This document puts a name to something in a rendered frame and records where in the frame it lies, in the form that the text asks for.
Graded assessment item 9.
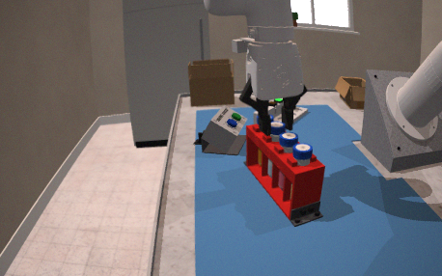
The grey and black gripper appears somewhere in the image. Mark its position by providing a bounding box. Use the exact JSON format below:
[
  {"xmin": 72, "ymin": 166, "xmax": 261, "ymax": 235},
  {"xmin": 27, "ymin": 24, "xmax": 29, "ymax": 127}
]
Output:
[{"xmin": 239, "ymin": 40, "xmax": 307, "ymax": 136}]

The grey metal bracket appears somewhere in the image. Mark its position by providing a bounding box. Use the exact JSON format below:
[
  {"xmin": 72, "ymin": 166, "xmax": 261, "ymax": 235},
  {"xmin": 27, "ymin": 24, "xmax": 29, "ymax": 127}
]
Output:
[{"xmin": 290, "ymin": 201, "xmax": 323, "ymax": 227}]

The beige tray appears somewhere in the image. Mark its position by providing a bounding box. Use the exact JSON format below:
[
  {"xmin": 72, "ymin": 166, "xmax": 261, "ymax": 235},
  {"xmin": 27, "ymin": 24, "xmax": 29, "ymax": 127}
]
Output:
[{"xmin": 254, "ymin": 98, "xmax": 308, "ymax": 124}]

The blue flat mat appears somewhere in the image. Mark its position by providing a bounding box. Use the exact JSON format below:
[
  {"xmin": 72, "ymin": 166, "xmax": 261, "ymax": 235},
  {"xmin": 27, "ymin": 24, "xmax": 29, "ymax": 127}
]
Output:
[{"xmin": 195, "ymin": 104, "xmax": 442, "ymax": 276}]

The grey control panel with two buttons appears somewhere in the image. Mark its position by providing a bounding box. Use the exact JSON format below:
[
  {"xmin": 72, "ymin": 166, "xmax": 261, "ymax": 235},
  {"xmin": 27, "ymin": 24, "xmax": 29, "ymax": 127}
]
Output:
[{"xmin": 194, "ymin": 105, "xmax": 247, "ymax": 155}]

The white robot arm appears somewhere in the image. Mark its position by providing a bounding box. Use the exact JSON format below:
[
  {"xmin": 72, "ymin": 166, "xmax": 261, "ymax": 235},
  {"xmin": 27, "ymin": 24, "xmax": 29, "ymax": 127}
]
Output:
[{"xmin": 204, "ymin": 0, "xmax": 442, "ymax": 141}]

